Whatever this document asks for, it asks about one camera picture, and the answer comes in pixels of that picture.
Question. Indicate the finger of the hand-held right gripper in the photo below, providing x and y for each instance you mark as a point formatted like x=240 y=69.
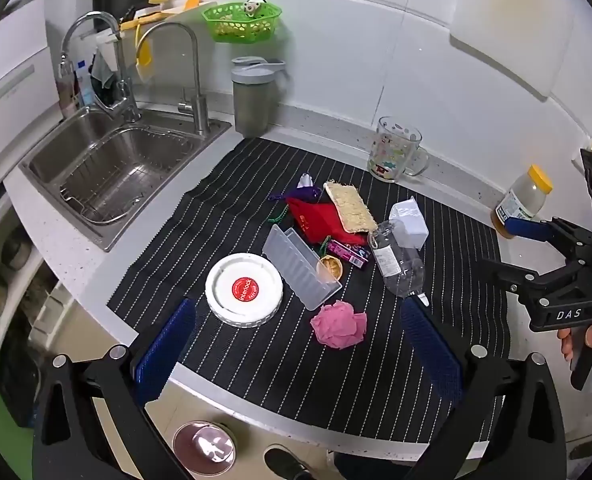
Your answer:
x=528 y=229
x=506 y=272

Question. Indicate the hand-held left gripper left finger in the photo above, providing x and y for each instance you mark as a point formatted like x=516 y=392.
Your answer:
x=166 y=350

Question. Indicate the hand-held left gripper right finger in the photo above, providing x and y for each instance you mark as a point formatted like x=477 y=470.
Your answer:
x=431 y=350

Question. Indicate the yellow-lidded honey jar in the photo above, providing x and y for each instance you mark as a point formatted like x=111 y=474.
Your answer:
x=523 y=197

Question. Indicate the white round lid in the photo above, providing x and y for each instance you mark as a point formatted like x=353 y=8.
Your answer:
x=226 y=290

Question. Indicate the black white-striped mat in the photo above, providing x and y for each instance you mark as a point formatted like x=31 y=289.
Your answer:
x=256 y=360

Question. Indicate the clear plastic bottle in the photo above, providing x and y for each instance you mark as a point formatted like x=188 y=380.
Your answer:
x=396 y=265

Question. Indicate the pink crumpled tissue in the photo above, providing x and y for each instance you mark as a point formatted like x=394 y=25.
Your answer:
x=338 y=325

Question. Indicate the white plastic cup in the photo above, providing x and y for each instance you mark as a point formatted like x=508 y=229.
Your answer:
x=411 y=220

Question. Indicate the pink patterned packet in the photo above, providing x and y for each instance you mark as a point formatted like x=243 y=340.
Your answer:
x=348 y=254

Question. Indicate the brown walnut shell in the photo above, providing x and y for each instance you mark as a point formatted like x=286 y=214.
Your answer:
x=328 y=267

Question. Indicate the clear ribbed plastic tray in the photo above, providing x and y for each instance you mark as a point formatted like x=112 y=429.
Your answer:
x=296 y=265

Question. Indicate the printed glass mug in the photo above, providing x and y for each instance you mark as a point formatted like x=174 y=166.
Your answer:
x=391 y=150

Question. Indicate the person's black shoe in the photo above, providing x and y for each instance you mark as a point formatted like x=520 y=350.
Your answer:
x=283 y=462

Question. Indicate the beige loofah pad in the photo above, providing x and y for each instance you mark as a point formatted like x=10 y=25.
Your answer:
x=351 y=207

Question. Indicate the purple cloth scrap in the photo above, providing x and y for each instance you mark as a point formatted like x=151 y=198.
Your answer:
x=301 y=194

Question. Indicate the small white paper scrap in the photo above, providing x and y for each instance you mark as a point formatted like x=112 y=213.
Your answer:
x=305 y=180

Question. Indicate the stainless steel sink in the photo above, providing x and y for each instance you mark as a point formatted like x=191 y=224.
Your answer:
x=51 y=160

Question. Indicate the grey lidded container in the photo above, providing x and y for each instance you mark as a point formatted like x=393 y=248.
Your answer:
x=251 y=105

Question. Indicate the gooseneck steel faucet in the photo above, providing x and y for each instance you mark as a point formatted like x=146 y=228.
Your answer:
x=194 y=75

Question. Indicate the blue and white bottle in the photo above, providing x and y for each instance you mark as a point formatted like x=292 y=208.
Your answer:
x=84 y=85

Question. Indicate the pull-out steel faucet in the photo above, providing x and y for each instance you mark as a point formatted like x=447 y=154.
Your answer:
x=121 y=75

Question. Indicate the dark hanging cloth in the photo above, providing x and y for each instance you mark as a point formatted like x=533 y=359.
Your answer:
x=103 y=70

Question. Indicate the green plastic basket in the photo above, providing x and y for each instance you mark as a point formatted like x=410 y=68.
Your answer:
x=256 y=30

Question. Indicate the small panda toy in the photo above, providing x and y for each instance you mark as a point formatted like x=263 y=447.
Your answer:
x=252 y=8

